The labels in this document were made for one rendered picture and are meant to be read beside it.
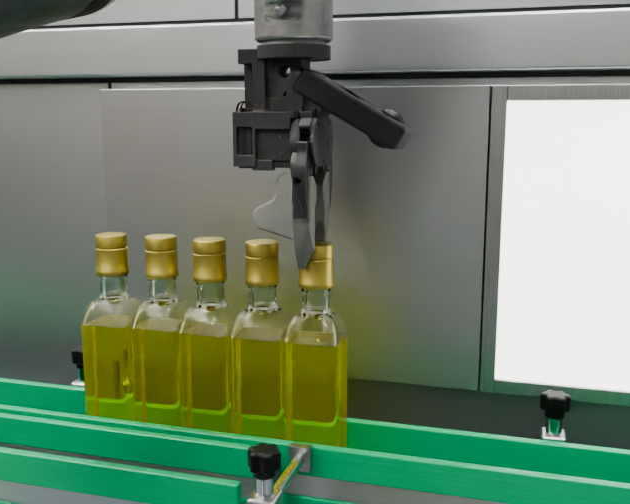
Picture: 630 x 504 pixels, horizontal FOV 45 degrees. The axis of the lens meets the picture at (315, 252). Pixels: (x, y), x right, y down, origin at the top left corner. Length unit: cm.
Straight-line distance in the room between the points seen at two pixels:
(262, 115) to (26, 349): 57
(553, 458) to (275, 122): 43
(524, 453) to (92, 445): 45
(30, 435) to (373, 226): 44
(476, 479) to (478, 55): 43
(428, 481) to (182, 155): 47
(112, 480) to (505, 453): 39
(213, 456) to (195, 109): 40
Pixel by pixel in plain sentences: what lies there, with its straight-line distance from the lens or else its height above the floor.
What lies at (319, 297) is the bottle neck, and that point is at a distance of 76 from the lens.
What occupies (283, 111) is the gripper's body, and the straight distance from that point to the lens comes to 74.
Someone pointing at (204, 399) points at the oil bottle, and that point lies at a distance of 82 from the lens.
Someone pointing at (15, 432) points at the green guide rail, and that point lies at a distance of 91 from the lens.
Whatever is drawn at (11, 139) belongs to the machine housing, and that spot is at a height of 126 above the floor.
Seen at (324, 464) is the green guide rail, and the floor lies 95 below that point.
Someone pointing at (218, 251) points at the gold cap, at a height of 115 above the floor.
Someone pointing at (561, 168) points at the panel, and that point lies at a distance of 84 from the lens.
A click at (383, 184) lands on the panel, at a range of 86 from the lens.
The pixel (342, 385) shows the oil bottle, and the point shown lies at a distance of 79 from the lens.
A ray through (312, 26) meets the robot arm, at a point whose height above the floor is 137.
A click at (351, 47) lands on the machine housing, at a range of 87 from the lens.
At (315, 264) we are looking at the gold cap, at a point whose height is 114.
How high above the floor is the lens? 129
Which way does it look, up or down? 10 degrees down
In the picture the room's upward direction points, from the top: straight up
